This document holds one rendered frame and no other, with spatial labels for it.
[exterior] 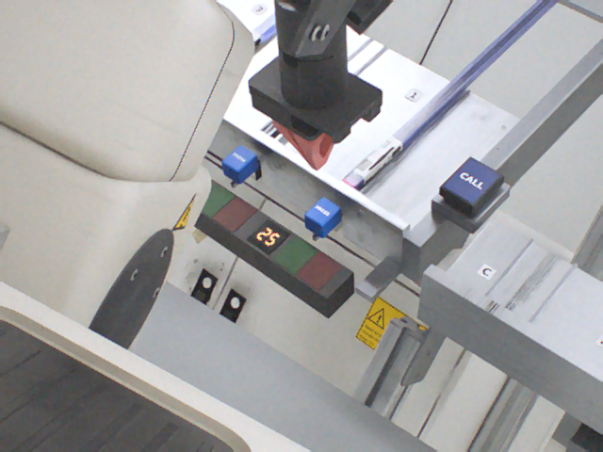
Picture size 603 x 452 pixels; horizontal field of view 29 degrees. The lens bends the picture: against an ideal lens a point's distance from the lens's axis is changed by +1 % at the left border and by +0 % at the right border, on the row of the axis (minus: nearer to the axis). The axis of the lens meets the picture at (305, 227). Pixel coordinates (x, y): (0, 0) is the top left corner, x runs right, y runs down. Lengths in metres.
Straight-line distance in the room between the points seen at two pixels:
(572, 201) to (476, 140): 1.91
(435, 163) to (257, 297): 0.46
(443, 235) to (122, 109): 0.64
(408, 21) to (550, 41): 0.42
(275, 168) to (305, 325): 0.39
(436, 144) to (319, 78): 0.27
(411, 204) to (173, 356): 0.32
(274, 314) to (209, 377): 0.63
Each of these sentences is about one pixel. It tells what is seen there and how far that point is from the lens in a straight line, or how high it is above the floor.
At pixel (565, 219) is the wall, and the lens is 3.12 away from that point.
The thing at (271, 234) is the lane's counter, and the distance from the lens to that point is 1.14.
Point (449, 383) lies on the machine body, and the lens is 1.45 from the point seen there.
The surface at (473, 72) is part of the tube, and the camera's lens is 1.25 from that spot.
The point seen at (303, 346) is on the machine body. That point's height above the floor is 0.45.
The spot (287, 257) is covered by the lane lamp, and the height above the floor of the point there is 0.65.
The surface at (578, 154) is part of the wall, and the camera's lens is 3.11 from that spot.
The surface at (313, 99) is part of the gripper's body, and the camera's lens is 0.97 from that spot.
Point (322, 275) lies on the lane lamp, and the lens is 1.11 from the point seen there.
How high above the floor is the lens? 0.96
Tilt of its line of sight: 14 degrees down
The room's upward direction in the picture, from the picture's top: 26 degrees clockwise
